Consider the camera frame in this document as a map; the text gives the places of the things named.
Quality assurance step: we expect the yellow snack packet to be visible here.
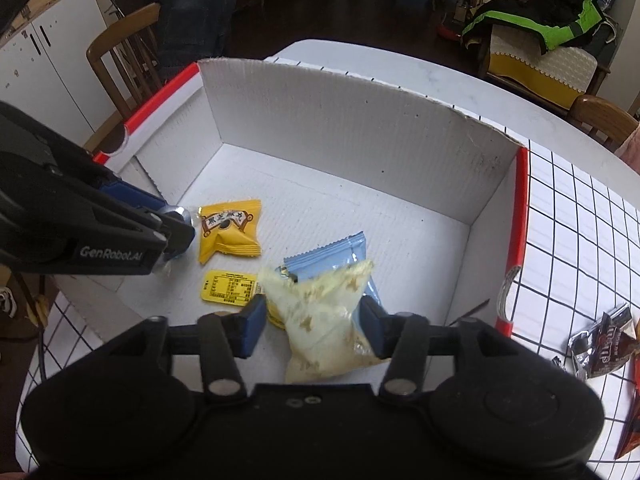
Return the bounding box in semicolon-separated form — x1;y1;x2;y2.
198;199;263;265

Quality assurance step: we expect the cream snack packet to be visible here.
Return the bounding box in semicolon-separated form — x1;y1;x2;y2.
257;259;393;385

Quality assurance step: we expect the white cabinet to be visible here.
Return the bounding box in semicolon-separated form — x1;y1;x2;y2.
0;0;123;136

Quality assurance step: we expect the red-brown snack packet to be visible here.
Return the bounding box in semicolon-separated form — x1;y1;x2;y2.
615;410;640;460

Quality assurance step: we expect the wooden chair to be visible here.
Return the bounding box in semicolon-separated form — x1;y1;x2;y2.
86;2;166;153
567;95;640;153

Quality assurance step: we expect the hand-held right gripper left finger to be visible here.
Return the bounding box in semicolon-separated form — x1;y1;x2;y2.
83;294;268;397

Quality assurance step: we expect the sofa with cream cover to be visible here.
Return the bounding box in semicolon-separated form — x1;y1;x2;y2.
477;5;613;111

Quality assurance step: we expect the small yellow packet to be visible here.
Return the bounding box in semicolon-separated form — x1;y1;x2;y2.
202;269;261;306

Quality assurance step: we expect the denim jacket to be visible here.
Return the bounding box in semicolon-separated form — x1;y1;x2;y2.
155;0;238;73

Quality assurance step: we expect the dark brown chocolate packet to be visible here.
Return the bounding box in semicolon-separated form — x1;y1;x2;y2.
566;304;638;381

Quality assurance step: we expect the red cardboard box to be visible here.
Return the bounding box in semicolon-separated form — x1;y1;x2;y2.
52;57;531;386

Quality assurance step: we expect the clear-wrapped dark candy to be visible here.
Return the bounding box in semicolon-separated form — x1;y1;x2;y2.
152;204;196;277

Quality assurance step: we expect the light blue snack packet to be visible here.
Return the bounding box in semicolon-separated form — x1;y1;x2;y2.
282;231;383;321

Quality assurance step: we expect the black green jacket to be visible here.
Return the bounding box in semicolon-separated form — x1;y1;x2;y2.
460;0;608;56

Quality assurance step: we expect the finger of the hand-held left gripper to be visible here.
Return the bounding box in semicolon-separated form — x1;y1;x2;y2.
85;187;197;261
97;180;173;214

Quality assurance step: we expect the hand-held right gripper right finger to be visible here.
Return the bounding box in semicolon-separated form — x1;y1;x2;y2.
359;295;531;398

